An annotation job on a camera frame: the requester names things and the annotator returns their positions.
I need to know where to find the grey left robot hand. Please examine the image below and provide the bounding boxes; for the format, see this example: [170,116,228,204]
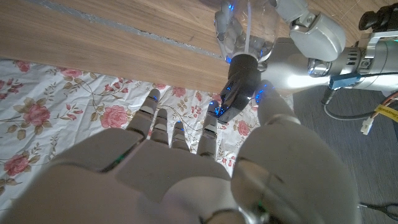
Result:
[214,0,377,94]

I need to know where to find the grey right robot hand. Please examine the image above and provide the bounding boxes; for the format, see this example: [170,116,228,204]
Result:
[0,80,363,224]

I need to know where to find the clear plastic spray bottle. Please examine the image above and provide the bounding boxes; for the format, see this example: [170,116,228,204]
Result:
[214,0,280,63]

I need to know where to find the black spray bottle cap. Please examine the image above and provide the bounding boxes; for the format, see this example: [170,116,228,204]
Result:
[219,53,262,124]

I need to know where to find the floral backdrop cloth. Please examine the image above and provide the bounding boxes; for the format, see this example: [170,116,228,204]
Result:
[0,58,293,212]

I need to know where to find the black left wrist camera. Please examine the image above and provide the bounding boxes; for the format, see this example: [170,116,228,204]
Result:
[358,2,398,32]

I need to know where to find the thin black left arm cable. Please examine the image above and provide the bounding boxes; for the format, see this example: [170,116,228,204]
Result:
[320,86,398,121]

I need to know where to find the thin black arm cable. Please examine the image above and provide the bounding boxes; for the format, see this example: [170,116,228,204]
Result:
[320,86,398,121]
[359,202,398,222]

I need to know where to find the white wire connector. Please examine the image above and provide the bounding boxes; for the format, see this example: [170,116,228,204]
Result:
[360,116,374,136]

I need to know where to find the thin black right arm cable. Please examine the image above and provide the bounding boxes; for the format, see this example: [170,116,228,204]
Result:
[359,202,398,222]

